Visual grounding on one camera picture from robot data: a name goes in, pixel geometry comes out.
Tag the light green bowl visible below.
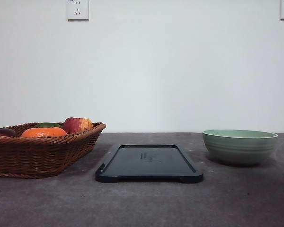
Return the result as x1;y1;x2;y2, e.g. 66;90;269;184
202;129;278;165

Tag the brown wicker basket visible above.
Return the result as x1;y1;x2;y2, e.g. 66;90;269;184
0;122;106;178

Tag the dark green rectangular tray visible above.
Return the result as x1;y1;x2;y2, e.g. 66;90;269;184
95;144;204;183

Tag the red yellow apple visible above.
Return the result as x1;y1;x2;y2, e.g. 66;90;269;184
64;117;93;133

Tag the orange fruit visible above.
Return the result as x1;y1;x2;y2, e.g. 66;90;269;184
21;127;67;138

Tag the green fruit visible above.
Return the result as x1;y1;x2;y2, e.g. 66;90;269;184
34;122;62;128

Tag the dark purple fruit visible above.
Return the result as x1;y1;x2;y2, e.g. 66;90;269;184
0;128;16;137

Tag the white wall socket left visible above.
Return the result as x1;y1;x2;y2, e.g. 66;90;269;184
67;0;89;22

